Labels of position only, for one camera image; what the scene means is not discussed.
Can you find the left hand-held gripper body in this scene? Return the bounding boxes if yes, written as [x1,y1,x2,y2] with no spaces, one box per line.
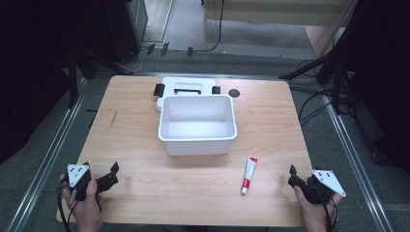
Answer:
[60,162,120,202]

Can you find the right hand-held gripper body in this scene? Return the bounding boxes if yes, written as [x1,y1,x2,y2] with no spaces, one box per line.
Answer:
[287,169,347,205]

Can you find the person's right hand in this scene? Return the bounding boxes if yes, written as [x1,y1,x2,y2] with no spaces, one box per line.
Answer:
[292,185,344,232]

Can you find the person's left hand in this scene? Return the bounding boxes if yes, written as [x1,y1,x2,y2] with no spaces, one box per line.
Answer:
[59,173,104,232]

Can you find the white red ointment tube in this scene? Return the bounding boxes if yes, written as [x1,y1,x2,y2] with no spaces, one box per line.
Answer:
[240,155,259,196]

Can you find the black metal stand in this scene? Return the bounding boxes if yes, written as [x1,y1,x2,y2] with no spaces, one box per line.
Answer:
[66,44,133,109]
[278,0,375,114]

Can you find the white plastic storage box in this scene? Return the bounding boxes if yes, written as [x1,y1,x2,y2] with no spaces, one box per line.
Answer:
[157,94,239,157]

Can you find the white box lid black latches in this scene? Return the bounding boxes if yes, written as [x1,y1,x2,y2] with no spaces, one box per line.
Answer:
[153,75,222,112]

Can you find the black cabinet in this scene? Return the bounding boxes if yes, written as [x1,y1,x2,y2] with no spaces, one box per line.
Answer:
[102,0,149,65]

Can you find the light wooden furniture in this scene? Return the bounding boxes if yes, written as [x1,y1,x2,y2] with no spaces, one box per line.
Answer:
[202,0,360,59]

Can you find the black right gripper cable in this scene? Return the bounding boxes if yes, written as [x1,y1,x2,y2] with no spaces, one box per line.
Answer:
[308,179,339,232]

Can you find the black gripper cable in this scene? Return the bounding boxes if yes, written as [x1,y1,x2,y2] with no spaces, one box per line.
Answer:
[56,179,79,232]
[308,179,339,232]

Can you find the metal floor rail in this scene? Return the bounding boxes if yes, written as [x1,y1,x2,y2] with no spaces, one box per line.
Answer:
[319,94,395,232]
[6,76,89,232]

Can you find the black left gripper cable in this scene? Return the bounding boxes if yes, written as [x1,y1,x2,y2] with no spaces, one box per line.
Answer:
[56,179,79,232]

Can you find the black floor cables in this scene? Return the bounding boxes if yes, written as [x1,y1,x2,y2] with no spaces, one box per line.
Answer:
[296,58,354,128]

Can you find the white floor cable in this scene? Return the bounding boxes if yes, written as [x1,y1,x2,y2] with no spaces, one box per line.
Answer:
[117,44,146,74]

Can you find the black hanging cable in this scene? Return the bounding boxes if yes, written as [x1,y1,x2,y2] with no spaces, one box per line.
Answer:
[206,0,226,53]

